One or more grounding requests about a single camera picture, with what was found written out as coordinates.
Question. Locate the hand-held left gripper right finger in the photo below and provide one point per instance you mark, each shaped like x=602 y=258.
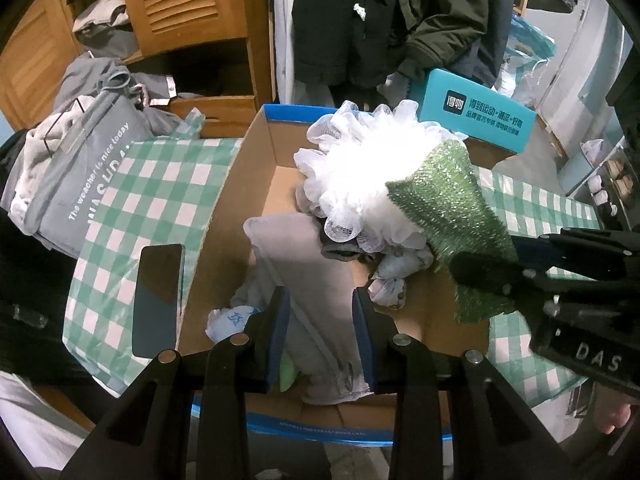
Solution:
x=364 y=335

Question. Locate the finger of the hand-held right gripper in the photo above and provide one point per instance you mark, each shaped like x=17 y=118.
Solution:
x=580 y=252
x=500 y=275

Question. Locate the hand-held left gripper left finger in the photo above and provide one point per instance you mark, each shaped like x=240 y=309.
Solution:
x=277 y=335

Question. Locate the light green cloth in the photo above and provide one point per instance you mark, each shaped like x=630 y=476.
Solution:
x=287 y=372

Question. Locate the white patterned sock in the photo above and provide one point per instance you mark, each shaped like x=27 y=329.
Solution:
x=387 y=291
x=407 y=265

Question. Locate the grey-purple sock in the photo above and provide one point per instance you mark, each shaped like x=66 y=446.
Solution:
x=310 y=280

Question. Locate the green glitter scouring cloth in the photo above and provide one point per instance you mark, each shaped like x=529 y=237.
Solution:
x=450 y=205

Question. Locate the cardboard box blue rim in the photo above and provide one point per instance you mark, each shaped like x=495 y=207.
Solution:
x=240 y=200

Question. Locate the white mesh bath puff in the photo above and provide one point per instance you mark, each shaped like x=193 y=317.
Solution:
x=365 y=170

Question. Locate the person's right hand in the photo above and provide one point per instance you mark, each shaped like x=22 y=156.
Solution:
x=612 y=415

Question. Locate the white cloth with blue print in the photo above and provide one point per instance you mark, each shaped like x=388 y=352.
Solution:
x=230 y=322

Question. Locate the metal storage rack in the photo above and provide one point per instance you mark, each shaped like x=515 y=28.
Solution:
x=610 y=175

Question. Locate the pink plastic bag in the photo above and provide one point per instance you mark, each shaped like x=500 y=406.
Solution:
x=592 y=152

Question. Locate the plain brown cardboard box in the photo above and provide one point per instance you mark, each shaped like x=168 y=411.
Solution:
x=492 y=152

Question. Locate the black smartphone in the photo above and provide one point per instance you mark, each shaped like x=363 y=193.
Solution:
x=157 y=300

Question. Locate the teal cardboard box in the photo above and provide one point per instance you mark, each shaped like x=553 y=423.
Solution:
x=475 y=110

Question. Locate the green checkered tablecloth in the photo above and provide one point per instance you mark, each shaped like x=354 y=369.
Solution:
x=160 y=185

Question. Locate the teal plastic bag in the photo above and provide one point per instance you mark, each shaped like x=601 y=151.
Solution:
x=530 y=40

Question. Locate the grey printed tote bag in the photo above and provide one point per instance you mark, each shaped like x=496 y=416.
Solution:
x=95 y=170

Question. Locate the dark cloth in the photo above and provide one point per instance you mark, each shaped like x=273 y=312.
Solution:
x=30 y=285

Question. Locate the olive hanging jacket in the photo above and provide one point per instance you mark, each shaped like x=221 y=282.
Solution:
x=450 y=10

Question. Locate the grey hoodie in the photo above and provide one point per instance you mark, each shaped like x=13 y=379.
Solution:
x=150 y=95

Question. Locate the beige cloth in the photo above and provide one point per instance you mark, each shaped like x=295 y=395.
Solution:
x=35 y=160

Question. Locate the white garment cover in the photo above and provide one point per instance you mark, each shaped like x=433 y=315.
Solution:
x=286 y=35

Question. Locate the wooden louvred wardrobe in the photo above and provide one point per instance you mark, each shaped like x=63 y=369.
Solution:
x=190 y=5

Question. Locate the grey clothes pile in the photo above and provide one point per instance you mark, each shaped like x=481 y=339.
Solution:
x=107 y=25

